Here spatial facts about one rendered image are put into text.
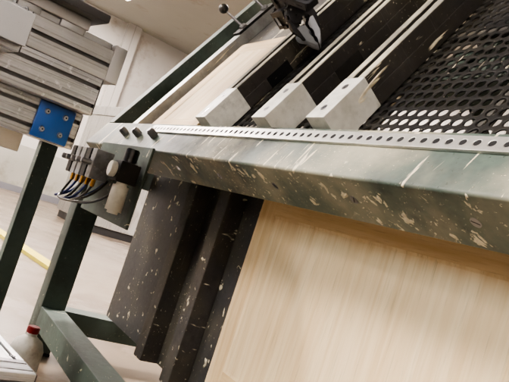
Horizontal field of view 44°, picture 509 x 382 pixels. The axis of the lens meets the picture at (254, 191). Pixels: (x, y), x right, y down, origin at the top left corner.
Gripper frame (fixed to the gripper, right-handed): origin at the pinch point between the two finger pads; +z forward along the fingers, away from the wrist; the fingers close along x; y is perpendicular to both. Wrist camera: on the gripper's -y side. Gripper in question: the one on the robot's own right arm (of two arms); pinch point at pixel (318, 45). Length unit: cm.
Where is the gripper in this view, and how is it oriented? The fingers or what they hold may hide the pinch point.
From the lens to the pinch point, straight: 181.3
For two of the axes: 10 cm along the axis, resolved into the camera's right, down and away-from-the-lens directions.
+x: -6.8, 6.7, -3.0
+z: 5.5, 7.4, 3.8
